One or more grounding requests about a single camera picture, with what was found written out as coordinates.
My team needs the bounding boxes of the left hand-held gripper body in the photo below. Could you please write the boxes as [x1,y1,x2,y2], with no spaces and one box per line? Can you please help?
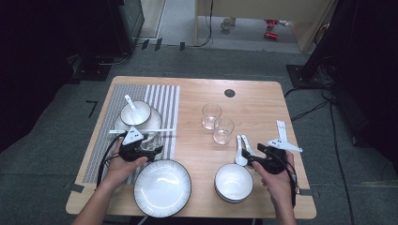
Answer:
[117,126,158,163]

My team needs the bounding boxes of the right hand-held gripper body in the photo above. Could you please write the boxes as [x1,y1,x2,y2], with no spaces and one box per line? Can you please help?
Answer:
[262,138,304,175]

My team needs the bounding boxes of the bundle of white chopsticks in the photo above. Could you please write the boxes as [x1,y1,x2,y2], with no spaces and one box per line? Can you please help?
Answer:
[276,119,289,143]

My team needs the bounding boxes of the white bowl dark rim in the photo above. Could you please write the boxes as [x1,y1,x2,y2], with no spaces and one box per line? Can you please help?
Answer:
[215,187,253,204]
[214,162,254,202]
[120,100,152,127]

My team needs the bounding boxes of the person's right hand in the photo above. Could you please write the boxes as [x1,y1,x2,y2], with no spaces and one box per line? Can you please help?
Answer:
[252,151,297,204]

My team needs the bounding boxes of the person's left hand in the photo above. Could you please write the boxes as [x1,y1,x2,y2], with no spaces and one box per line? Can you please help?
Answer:
[104,142,148,188]

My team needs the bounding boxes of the grey striped placemat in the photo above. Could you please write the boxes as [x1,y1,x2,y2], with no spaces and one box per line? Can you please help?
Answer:
[82,83,181,185]

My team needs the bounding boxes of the grey tape piece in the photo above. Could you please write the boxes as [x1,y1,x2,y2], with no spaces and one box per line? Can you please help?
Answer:
[64,182,85,194]
[295,187,314,197]

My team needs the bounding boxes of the black stand base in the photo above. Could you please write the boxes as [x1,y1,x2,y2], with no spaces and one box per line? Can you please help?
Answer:
[72,57,112,83]
[285,64,334,92]

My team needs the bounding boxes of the dark cabinet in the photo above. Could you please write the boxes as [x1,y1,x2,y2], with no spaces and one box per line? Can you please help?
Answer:
[107,0,145,55]

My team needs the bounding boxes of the black curtain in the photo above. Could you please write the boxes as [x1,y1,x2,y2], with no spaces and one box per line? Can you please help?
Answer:
[299,0,398,176]
[0,0,123,154]

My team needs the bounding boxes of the red object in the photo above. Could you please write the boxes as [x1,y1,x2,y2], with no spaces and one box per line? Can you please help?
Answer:
[265,19,280,32]

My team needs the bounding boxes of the pale round object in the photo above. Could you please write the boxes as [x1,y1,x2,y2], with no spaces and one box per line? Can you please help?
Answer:
[220,17,237,34]

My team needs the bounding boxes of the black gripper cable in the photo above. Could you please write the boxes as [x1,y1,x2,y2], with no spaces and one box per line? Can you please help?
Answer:
[285,156,303,209]
[96,132,126,188]

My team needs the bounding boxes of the black floor cable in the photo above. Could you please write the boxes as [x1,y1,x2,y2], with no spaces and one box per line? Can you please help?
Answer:
[329,99,356,225]
[98,52,130,67]
[283,87,337,123]

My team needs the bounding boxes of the black hanging cable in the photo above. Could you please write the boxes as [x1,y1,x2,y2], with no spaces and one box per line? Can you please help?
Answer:
[191,0,215,48]

